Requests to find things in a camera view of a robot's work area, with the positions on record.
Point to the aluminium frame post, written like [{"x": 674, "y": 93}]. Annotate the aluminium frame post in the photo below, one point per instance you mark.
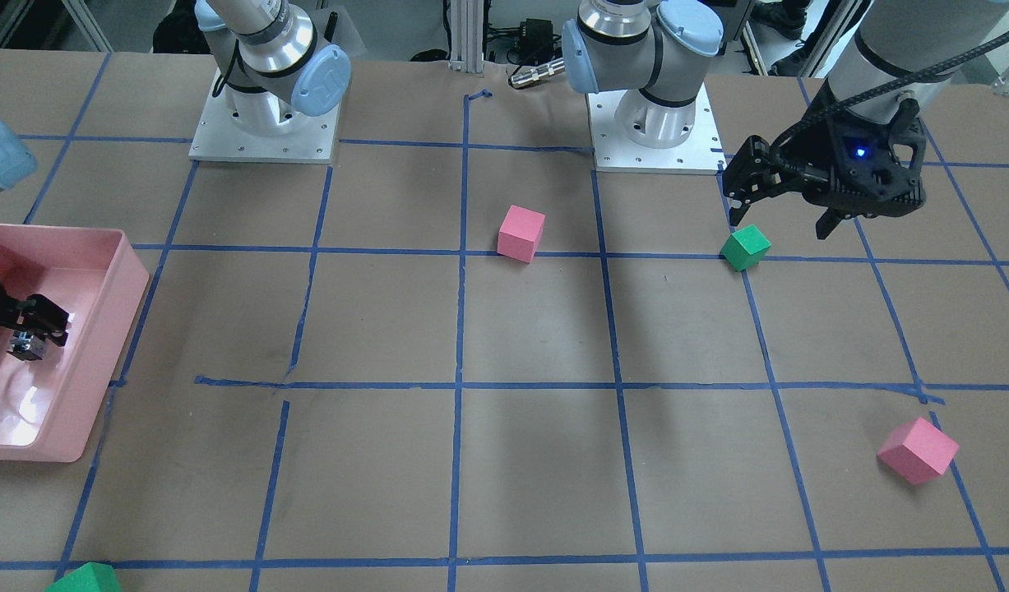
[{"x": 466, "y": 36}]

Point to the green cube near bin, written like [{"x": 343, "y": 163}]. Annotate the green cube near bin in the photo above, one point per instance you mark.
[{"x": 90, "y": 577}]

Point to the pink plastic bin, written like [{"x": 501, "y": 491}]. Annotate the pink plastic bin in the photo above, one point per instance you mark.
[{"x": 48, "y": 407}]

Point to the green cube near base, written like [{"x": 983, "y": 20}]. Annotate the green cube near base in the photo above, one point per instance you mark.
[{"x": 745, "y": 248}]

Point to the pink cube near bases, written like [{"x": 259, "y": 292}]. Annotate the pink cube near bases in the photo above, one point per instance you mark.
[{"x": 520, "y": 233}]

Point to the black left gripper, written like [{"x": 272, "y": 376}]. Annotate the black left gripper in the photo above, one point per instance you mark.
[{"x": 814, "y": 154}]

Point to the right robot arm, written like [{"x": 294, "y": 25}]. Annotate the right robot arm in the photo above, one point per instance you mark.
[{"x": 16, "y": 163}]

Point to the pink cube far side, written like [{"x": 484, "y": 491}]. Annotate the pink cube far side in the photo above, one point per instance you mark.
[{"x": 918, "y": 451}]

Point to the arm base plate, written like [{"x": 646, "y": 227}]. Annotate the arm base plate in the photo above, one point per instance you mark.
[
  {"x": 261, "y": 129},
  {"x": 632, "y": 135}
]

